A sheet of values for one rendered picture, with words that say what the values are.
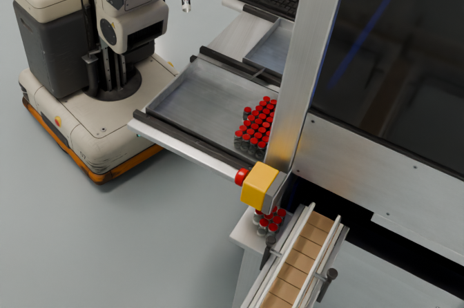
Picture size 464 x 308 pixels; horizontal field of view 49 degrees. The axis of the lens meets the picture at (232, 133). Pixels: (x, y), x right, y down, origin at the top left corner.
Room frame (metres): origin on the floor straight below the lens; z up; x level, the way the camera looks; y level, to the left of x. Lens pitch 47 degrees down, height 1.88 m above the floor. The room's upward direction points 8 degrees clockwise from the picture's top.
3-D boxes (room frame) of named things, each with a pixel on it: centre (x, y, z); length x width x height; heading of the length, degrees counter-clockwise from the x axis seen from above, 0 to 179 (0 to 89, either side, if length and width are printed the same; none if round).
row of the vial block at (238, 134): (0.95, -0.05, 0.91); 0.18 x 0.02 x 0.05; 156
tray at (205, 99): (0.99, 0.03, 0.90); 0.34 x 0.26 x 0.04; 66
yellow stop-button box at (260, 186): (0.67, -0.08, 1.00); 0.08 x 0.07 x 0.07; 67
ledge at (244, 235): (0.64, -0.11, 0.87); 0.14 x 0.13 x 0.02; 67
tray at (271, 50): (1.26, -0.21, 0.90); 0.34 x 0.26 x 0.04; 67
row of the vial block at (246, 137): (0.95, -0.07, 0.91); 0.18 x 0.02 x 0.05; 156
